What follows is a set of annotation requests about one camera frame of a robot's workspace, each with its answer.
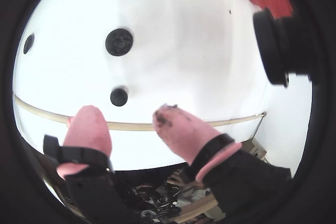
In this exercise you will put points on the pink covered gripper finger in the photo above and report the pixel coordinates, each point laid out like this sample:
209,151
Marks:
89,132

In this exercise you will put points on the pink stained gripper finger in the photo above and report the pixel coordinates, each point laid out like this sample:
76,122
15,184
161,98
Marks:
189,137

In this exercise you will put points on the small dark blueberry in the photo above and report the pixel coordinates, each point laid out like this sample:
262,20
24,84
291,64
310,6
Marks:
119,97

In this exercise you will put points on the black camera lens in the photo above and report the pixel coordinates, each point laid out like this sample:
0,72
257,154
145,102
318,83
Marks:
275,48

